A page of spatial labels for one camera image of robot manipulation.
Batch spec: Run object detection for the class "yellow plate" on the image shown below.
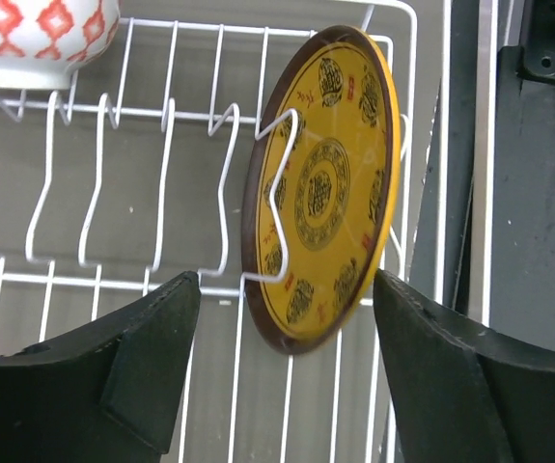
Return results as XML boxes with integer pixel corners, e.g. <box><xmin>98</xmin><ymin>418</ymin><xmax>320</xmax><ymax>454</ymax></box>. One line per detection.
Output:
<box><xmin>241</xmin><ymin>25</ymin><xmax>402</xmax><ymax>355</ymax></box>

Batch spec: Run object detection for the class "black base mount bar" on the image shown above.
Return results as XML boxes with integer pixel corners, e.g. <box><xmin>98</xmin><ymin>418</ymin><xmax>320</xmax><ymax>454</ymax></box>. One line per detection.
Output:
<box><xmin>409</xmin><ymin>0</ymin><xmax>555</xmax><ymax>358</ymax></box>

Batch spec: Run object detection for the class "red blue patterned bowl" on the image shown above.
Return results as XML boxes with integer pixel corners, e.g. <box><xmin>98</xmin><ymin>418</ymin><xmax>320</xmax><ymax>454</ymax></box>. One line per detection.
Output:
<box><xmin>0</xmin><ymin>0</ymin><xmax>121</xmax><ymax>91</ymax></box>

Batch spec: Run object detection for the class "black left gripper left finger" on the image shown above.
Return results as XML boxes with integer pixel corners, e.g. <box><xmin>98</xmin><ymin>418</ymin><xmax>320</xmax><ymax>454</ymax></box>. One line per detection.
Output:
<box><xmin>0</xmin><ymin>271</ymin><xmax>200</xmax><ymax>462</ymax></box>

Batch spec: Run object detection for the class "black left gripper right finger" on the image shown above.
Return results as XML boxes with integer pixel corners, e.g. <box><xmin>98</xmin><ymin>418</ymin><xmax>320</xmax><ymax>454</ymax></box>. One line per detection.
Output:
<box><xmin>373</xmin><ymin>270</ymin><xmax>555</xmax><ymax>462</ymax></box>

